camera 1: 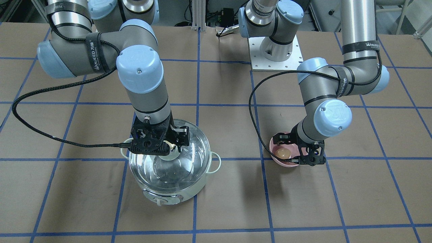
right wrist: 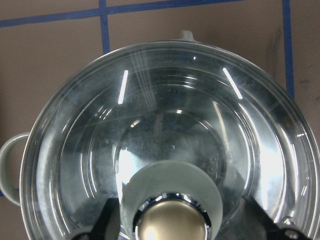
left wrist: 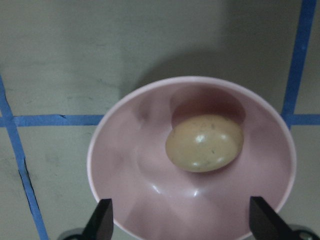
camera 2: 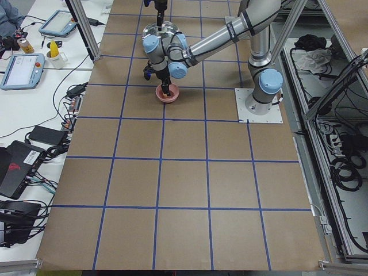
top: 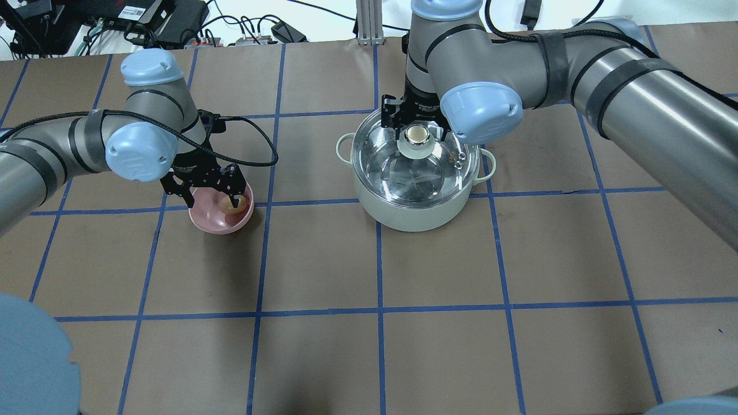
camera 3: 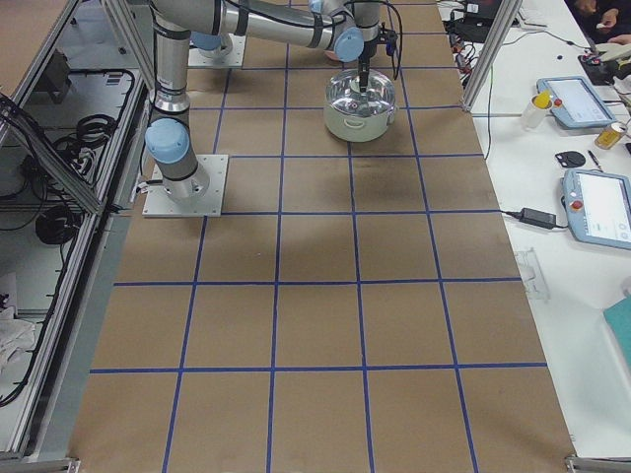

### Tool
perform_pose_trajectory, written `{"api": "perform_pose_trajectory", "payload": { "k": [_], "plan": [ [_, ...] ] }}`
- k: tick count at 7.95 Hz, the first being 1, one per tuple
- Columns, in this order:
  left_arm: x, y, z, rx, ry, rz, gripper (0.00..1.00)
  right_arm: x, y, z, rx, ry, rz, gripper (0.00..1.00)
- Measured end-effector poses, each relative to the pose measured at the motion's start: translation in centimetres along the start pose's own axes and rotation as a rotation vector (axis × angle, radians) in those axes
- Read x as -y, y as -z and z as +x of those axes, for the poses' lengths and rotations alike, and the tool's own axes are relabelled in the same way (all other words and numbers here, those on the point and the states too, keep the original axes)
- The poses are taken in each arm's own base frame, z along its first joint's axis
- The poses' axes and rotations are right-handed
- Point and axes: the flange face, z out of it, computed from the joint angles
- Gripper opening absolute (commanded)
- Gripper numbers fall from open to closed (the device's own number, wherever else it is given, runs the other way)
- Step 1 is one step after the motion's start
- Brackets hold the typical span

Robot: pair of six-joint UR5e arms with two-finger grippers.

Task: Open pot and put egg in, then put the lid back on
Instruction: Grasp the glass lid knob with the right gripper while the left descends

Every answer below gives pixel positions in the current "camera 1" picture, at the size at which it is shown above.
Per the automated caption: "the glass pot lid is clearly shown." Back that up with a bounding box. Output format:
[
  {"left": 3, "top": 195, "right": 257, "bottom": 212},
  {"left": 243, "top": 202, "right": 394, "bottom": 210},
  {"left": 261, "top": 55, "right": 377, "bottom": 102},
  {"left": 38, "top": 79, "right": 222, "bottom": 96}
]
[{"left": 129, "top": 119, "right": 212, "bottom": 195}]

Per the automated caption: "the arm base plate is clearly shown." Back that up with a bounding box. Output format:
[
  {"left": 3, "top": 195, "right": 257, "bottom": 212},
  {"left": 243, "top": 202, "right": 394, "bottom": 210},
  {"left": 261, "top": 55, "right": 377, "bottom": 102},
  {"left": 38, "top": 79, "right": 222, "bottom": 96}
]
[{"left": 247, "top": 35, "right": 303, "bottom": 72}]

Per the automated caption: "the pale green electric pot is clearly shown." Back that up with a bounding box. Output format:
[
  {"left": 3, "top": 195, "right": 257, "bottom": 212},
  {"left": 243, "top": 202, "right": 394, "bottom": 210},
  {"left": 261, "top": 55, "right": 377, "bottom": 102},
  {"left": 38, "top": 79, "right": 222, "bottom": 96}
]
[{"left": 121, "top": 119, "right": 221, "bottom": 207}]

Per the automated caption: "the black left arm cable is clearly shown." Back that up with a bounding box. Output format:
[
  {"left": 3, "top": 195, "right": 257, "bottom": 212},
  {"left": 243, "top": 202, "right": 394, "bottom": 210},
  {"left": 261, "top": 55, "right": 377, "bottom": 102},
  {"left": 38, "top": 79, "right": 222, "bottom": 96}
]
[{"left": 248, "top": 69, "right": 341, "bottom": 166}]

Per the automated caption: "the brown egg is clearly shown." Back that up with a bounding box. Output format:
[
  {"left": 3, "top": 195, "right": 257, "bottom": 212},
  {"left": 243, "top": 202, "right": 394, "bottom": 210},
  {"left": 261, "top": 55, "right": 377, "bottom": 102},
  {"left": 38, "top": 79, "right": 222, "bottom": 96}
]
[{"left": 273, "top": 147, "right": 291, "bottom": 159}]

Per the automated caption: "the aluminium frame post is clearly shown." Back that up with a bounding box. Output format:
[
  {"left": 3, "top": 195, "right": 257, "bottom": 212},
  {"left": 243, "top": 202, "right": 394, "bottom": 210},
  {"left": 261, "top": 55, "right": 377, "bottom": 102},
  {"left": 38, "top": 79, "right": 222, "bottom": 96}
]
[{"left": 191, "top": 0, "right": 206, "bottom": 32}]

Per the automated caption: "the pink bowl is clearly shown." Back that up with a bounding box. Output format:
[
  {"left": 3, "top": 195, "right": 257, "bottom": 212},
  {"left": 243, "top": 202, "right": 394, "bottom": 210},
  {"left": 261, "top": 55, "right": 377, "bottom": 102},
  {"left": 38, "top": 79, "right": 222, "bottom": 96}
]
[{"left": 269, "top": 132, "right": 307, "bottom": 167}]

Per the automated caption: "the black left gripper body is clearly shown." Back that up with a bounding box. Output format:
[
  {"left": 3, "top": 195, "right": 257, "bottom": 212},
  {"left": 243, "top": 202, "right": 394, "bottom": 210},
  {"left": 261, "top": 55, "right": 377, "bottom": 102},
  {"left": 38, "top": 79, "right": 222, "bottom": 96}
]
[{"left": 275, "top": 132, "right": 327, "bottom": 166}]

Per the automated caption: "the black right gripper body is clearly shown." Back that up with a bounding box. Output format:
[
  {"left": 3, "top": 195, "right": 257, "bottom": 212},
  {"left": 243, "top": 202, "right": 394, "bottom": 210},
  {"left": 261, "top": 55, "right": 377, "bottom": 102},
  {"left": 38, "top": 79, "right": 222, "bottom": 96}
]
[{"left": 129, "top": 114, "right": 172, "bottom": 156}]

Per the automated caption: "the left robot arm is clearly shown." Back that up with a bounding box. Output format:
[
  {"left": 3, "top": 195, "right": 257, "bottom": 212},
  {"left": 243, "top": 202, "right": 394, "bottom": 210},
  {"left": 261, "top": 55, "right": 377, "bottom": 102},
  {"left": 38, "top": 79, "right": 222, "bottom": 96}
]
[{"left": 239, "top": 0, "right": 390, "bottom": 167}]

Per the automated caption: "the black electronics box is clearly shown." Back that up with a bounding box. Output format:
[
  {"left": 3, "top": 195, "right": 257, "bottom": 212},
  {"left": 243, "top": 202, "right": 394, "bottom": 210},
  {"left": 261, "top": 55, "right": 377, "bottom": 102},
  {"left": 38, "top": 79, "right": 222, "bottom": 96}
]
[{"left": 215, "top": 8, "right": 235, "bottom": 27}]

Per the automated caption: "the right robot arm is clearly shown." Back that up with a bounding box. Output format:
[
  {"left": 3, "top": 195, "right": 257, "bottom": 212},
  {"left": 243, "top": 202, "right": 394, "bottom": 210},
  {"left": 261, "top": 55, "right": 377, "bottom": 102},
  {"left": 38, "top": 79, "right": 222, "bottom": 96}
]
[{"left": 37, "top": 0, "right": 190, "bottom": 156}]

